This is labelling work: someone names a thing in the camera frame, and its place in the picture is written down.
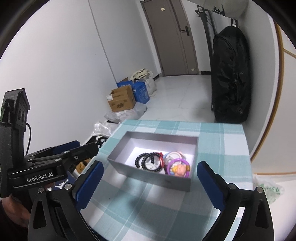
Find person's left hand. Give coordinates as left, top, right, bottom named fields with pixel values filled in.
left=1, top=195, right=30, bottom=227

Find clear plastic package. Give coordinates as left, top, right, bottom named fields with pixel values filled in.
left=92, top=122, right=119, bottom=138

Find teal plaid tablecloth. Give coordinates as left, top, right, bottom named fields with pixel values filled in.
left=81, top=120, right=253, bottom=240

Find brown wooden door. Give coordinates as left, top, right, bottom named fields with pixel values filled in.
left=141, top=0, right=199, bottom=76

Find brown cardboard box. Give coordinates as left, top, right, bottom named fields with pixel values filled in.
left=106, top=85, right=136, bottom=113

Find black backpack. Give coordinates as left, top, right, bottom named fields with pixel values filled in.
left=212, top=26, right=251, bottom=124

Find grey plastic mailer bag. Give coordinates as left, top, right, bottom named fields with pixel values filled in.
left=104, top=102, right=147, bottom=123

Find black and white slippers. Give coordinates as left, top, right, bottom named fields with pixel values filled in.
left=86, top=136, right=108, bottom=149

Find beige tote bag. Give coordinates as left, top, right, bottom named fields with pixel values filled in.
left=130, top=68, right=157, bottom=97

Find light blue ring bracelet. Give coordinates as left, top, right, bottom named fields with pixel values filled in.
left=163, top=151, right=187, bottom=163

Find navy Jordan shoe box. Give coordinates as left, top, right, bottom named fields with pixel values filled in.
left=45, top=179, right=69, bottom=191

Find black bead bracelet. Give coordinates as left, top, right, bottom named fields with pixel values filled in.
left=134, top=152, right=165, bottom=172

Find purple ring bracelet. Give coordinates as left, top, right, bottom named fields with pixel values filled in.
left=166, top=158, right=192, bottom=178

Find tan suede boots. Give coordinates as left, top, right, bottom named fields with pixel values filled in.
left=76, top=159, right=91, bottom=174

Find blue cardboard box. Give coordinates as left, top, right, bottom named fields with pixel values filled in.
left=117, top=78, right=149, bottom=104

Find white green plastic bag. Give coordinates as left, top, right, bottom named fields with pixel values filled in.
left=253, top=174, right=285, bottom=205

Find grey cardboard box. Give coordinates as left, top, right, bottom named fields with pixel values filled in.
left=107, top=132, right=198, bottom=192

